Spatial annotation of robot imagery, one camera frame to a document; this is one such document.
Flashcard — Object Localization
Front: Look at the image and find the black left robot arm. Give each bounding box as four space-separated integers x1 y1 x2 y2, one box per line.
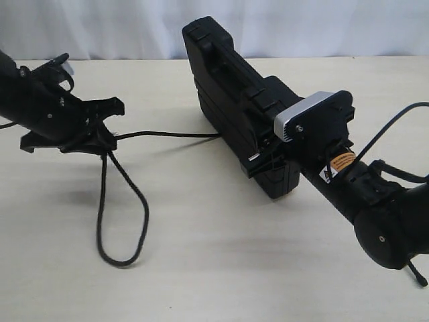
1 53 125 155

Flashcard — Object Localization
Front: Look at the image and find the black rope with loop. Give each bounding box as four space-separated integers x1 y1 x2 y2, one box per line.
96 131 222 268

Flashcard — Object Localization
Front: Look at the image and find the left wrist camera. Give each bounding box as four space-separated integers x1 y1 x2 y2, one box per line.
32 52 74 93

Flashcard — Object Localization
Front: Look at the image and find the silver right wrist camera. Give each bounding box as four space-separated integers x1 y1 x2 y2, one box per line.
273 91 334 143

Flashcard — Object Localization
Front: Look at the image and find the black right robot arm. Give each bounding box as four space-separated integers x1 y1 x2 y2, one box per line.
261 91 428 270

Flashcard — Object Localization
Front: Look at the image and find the black plastic tool case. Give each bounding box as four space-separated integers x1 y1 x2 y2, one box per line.
182 16 301 199

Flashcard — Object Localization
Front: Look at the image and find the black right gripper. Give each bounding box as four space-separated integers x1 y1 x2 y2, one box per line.
247 91 355 178

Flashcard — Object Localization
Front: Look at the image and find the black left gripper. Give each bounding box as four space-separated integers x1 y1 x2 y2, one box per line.
19 97 125 153

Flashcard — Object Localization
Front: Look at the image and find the white backdrop curtain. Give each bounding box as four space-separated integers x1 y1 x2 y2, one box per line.
1 1 428 60

